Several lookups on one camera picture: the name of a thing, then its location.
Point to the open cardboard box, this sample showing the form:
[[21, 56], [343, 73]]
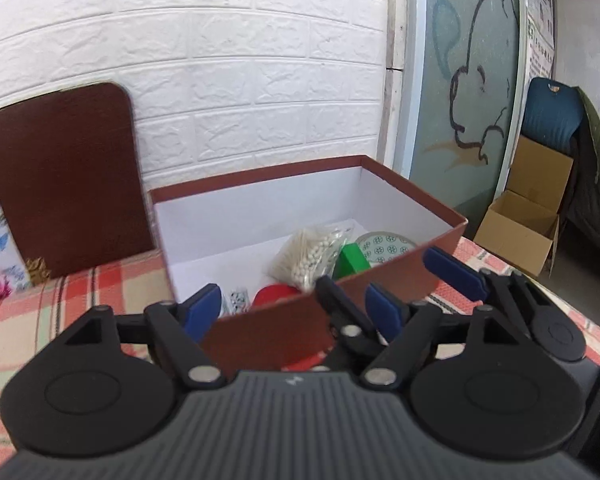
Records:
[[521, 226]]

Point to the brown shoe box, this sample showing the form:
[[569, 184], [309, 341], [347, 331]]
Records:
[[265, 235]]

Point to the dark jacket on chair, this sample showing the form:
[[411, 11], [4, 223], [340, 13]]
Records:
[[584, 207]]

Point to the white printed packet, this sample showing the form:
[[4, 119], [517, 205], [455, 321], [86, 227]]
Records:
[[235, 302]]

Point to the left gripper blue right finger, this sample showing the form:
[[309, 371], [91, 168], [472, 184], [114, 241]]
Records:
[[387, 313]]

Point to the glass door with cartoon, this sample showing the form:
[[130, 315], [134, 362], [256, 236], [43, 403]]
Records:
[[468, 94]]

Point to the blue chair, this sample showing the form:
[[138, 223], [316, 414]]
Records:
[[552, 114]]

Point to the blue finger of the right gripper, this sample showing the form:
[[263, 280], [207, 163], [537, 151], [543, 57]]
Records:
[[340, 309], [455, 273]]

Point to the green box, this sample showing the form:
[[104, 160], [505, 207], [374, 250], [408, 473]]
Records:
[[350, 261]]

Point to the red tape roll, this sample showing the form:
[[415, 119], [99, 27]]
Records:
[[272, 294]]

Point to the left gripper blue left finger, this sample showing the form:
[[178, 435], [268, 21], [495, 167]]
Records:
[[200, 311]]

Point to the clear bag of cotton swabs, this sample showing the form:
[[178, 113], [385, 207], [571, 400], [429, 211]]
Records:
[[308, 254]]

